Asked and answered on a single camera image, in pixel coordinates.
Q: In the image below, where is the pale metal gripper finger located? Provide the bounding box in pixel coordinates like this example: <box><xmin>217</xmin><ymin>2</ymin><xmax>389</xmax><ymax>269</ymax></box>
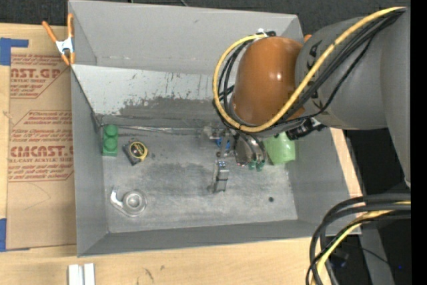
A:
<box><xmin>203</xmin><ymin>125</ymin><xmax>232</xmax><ymax>158</ymax></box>
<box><xmin>207</xmin><ymin>159</ymin><xmax>232</xmax><ymax>194</ymax></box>

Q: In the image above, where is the grey metal bin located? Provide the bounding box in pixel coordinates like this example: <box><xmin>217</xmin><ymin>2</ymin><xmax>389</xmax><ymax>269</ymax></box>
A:
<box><xmin>67</xmin><ymin>0</ymin><xmax>363</xmax><ymax>258</ymax></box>

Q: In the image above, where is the light green cup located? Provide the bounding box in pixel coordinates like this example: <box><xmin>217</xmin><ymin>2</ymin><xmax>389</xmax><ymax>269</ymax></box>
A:
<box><xmin>262</xmin><ymin>131</ymin><xmax>297</xmax><ymax>166</ymax></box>

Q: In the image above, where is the black and yellow tape measure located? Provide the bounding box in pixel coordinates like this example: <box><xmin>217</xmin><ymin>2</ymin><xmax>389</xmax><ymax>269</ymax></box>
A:
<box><xmin>121</xmin><ymin>139</ymin><xmax>150</xmax><ymax>167</ymax></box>

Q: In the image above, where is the green toy building block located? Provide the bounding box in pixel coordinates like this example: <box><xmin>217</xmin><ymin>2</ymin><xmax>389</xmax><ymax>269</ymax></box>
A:
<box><xmin>101</xmin><ymin>123</ymin><xmax>120</xmax><ymax>157</ymax></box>

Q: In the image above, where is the brown cardboard board red print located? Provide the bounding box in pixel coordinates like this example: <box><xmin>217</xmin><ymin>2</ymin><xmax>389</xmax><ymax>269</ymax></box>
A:
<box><xmin>0</xmin><ymin>22</ymin><xmax>78</xmax><ymax>252</ymax></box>

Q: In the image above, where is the black cylinder on white bracket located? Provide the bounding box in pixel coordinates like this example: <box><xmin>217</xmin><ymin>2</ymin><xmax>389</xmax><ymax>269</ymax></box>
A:
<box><xmin>285</xmin><ymin>117</ymin><xmax>327</xmax><ymax>141</ymax></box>

